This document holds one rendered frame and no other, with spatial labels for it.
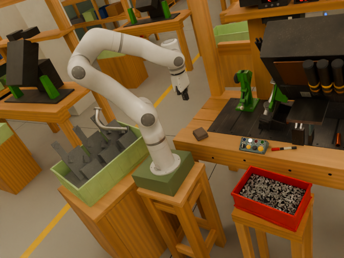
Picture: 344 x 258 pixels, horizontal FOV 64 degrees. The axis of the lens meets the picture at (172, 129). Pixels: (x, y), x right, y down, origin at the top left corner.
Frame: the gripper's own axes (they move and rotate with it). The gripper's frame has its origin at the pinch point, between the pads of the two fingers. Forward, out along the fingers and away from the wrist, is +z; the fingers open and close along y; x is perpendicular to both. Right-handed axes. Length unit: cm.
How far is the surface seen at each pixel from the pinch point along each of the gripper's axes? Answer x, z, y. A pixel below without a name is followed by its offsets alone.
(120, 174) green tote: -50, 47, 29
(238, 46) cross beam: 1, 5, -74
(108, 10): -460, 31, -390
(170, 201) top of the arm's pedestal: -2, 46, 37
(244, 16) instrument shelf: 17, -22, -54
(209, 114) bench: -15, 42, -40
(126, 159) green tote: -49, 41, 21
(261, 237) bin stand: 35, 99, 11
